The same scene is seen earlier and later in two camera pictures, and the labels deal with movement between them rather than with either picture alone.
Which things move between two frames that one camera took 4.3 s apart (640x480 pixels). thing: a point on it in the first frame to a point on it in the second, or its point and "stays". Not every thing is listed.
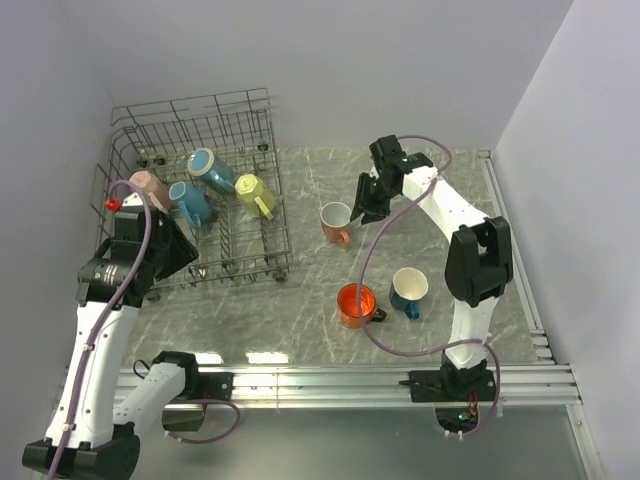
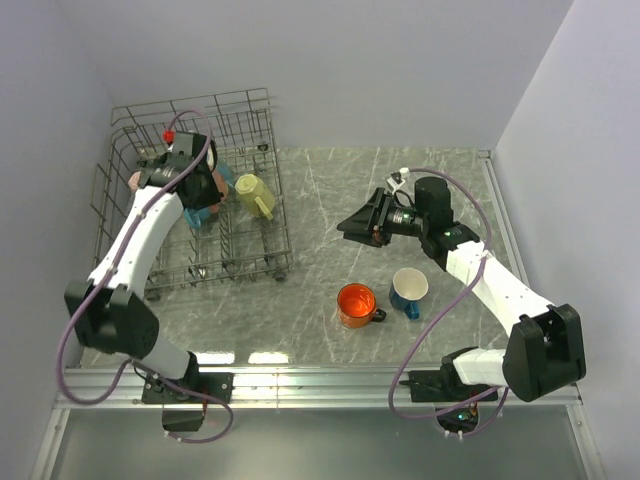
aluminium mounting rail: x=380 y=388 stays
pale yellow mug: x=254 y=194 stays
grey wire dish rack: x=209 y=163 stays
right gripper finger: x=366 y=187 to x=371 y=215
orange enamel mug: x=348 y=306 stays
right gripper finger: x=373 y=211 to x=374 y=238
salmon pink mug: x=335 y=219 to x=219 y=206
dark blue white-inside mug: x=409 y=285 stays
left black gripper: x=184 y=250 to x=211 y=197
